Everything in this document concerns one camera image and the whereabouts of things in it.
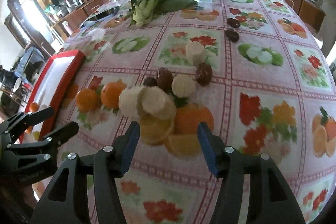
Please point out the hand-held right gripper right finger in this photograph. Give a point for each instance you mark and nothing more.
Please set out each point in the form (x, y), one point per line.
(207, 148)

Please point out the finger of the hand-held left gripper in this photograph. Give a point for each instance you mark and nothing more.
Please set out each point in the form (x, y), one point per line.
(61, 132)
(39, 114)

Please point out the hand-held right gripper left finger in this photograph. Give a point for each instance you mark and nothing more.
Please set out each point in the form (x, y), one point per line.
(130, 146)

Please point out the beige sugarcane piece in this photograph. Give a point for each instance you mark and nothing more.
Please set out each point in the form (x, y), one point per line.
(130, 102)
(183, 85)
(194, 53)
(157, 104)

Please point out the red rimmed white tray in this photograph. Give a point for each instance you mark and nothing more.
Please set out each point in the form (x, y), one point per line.
(68, 54)

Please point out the dark red date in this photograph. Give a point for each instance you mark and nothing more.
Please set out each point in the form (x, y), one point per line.
(233, 22)
(232, 35)
(164, 79)
(204, 73)

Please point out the small orange fruit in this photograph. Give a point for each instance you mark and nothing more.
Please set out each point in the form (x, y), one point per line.
(33, 106)

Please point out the small yellow fruit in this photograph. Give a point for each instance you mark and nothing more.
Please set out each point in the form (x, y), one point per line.
(36, 134)

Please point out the fruit print tablecloth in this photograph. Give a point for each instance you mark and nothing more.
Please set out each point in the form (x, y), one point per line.
(236, 77)

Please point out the blue flat tablet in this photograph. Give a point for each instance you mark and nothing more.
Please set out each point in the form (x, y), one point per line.
(105, 12)

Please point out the green bok choy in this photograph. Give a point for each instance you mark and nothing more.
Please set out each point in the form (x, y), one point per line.
(141, 12)

